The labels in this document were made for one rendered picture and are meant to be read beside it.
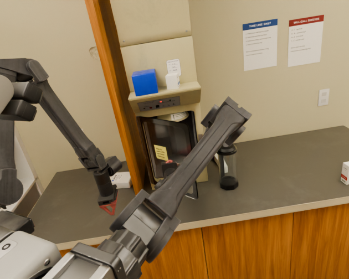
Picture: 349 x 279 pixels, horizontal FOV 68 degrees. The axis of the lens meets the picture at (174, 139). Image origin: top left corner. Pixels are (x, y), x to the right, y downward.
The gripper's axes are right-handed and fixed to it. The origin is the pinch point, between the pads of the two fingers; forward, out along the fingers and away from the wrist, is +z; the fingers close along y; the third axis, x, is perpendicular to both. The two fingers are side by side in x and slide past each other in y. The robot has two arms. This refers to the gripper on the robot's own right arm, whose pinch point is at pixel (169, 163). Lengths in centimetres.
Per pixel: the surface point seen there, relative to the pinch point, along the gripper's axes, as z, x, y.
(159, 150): 9.0, 4.2, 2.3
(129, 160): 8.7, 19.6, -0.3
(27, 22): 61, 67, 69
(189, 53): 19, -17, 43
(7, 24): 61, 78, 69
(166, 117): 21.2, -1.5, 14.4
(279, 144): 47, -71, -27
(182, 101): 12.7, -10.4, 24.0
